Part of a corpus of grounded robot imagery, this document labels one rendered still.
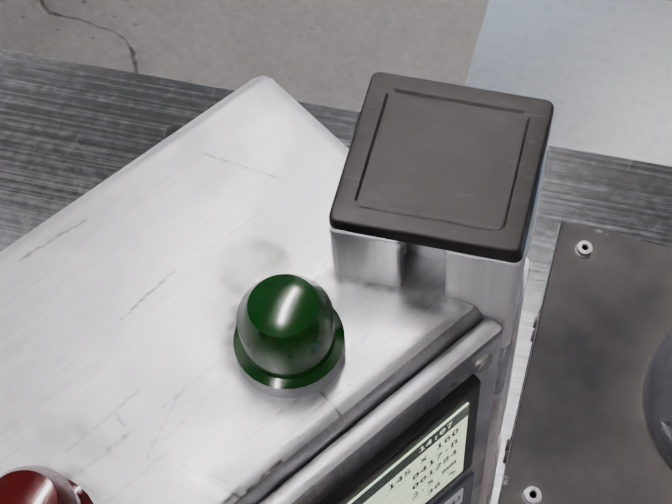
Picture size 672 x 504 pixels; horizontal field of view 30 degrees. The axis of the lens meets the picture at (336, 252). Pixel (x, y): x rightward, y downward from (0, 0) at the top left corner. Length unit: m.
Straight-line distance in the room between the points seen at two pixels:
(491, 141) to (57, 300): 0.11
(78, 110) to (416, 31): 1.21
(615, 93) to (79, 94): 0.49
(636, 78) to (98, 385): 0.93
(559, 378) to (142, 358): 0.63
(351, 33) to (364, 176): 2.02
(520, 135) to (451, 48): 1.99
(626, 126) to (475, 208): 0.87
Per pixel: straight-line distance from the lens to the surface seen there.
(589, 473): 0.88
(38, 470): 0.27
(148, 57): 2.32
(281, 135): 0.33
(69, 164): 1.15
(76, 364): 0.30
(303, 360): 0.28
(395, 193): 0.29
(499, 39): 1.20
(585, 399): 0.90
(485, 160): 0.29
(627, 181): 1.12
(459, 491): 0.38
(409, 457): 0.31
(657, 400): 0.88
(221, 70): 2.28
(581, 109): 1.16
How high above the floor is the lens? 1.74
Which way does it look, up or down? 59 degrees down
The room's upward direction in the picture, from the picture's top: 6 degrees counter-clockwise
